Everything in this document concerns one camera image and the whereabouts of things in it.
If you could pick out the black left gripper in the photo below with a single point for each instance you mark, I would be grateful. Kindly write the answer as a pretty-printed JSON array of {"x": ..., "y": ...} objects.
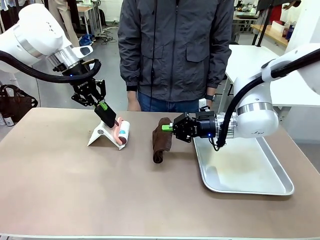
[{"x": 85, "y": 87}]

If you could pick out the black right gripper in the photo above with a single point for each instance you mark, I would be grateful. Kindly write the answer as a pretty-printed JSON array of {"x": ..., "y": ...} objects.
[{"x": 205, "y": 125}]

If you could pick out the brown cloth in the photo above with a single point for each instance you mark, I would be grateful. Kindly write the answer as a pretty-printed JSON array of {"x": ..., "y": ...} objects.
[{"x": 161, "y": 145}]

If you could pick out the pink lint roller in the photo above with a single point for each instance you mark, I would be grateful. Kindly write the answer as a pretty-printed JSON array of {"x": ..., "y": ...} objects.
[{"x": 123, "y": 131}]

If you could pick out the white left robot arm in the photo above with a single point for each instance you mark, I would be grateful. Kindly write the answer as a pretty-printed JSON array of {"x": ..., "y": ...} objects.
[{"x": 37, "y": 35}]

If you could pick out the person's left hand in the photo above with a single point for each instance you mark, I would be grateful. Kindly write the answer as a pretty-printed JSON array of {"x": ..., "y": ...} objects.
[{"x": 211, "y": 105}]

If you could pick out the person's right hand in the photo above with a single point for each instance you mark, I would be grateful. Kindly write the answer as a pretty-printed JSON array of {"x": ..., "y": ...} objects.
[{"x": 133, "y": 102}]

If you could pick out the blue jeans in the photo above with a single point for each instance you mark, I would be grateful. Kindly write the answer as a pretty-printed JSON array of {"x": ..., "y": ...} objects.
[{"x": 170, "y": 105}]

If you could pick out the white folded roller stand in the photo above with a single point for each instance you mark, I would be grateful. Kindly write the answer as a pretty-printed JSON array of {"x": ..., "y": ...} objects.
[{"x": 100, "y": 135}]

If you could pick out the black wrist watch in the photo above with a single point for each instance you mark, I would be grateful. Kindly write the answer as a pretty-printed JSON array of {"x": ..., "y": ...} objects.
[{"x": 210, "y": 97}]

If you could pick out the blue plastic bag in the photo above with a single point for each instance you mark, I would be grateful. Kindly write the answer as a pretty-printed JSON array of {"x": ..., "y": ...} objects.
[{"x": 88, "y": 38}]

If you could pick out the silver metal tray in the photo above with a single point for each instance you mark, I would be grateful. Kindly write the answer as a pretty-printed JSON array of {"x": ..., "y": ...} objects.
[{"x": 245, "y": 172}]

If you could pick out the black handbag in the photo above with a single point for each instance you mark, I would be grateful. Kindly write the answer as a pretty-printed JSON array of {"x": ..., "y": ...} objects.
[{"x": 17, "y": 102}]

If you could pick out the person in grey jacket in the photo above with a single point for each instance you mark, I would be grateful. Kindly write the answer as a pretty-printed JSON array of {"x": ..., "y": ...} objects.
[{"x": 175, "y": 50}]

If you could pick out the bystander in beige trousers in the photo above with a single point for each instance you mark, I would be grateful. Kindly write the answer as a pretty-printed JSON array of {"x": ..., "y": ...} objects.
[{"x": 71, "y": 27}]

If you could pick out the small dark bottle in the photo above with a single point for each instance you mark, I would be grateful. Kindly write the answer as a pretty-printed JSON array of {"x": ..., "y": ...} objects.
[{"x": 8, "y": 120}]

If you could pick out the wooden desk with white legs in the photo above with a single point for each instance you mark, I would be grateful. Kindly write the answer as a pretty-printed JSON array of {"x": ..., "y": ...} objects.
[{"x": 90, "y": 15}]

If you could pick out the large white table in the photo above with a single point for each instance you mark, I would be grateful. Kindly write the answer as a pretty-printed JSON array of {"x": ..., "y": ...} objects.
[{"x": 295, "y": 100}]

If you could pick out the bystander in black clothes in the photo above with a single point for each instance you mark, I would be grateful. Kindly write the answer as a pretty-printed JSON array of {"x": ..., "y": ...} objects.
[{"x": 7, "y": 17}]

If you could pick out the thick black stand pole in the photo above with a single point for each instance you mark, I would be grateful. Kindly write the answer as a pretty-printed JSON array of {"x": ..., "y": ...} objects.
[{"x": 262, "y": 27}]

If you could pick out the wooden workbench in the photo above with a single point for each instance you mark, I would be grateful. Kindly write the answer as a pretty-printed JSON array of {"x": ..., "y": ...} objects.
[{"x": 272, "y": 33}]

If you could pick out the white box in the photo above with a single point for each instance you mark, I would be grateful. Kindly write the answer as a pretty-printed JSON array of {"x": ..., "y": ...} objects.
[{"x": 278, "y": 25}]

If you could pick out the dark drink bottle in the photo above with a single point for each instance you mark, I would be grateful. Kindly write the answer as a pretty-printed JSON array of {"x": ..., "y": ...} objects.
[{"x": 286, "y": 30}]

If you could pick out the bystander in red top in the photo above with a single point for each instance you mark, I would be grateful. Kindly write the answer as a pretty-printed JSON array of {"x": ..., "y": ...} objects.
[{"x": 280, "y": 10}]

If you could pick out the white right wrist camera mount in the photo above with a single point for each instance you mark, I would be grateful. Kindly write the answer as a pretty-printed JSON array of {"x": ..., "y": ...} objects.
[{"x": 205, "y": 108}]

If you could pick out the black frame desk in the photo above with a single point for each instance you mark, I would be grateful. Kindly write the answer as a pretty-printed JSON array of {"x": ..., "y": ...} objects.
[{"x": 246, "y": 17}]

